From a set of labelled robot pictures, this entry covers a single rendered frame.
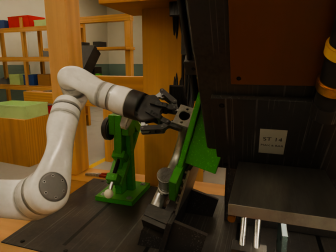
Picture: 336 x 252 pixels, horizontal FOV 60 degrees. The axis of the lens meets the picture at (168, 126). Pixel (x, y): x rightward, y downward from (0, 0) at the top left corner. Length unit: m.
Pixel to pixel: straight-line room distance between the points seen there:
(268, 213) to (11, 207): 0.48
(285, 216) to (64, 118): 0.51
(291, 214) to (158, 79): 0.69
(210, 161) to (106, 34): 12.28
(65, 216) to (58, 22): 0.69
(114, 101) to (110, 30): 12.08
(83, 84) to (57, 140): 0.18
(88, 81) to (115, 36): 11.89
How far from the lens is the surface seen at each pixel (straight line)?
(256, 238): 0.58
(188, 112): 0.70
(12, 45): 9.40
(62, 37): 1.19
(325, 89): 0.42
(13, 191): 0.67
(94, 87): 0.76
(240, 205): 0.44
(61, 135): 0.69
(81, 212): 0.92
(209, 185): 1.12
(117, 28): 12.61
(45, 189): 0.61
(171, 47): 0.99
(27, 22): 6.74
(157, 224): 0.71
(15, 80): 7.14
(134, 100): 0.71
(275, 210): 0.44
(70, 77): 0.79
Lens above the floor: 1.33
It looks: 12 degrees down
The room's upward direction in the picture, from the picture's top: straight up
